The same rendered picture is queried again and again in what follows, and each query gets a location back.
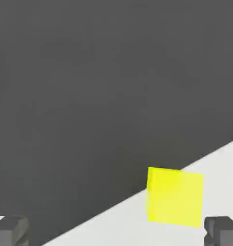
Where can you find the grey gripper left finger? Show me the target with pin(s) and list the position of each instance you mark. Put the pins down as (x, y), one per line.
(8, 232)

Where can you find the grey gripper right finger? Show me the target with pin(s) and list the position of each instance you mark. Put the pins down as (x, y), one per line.
(222, 232)

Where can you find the large yellow box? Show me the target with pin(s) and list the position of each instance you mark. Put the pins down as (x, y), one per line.
(174, 198)

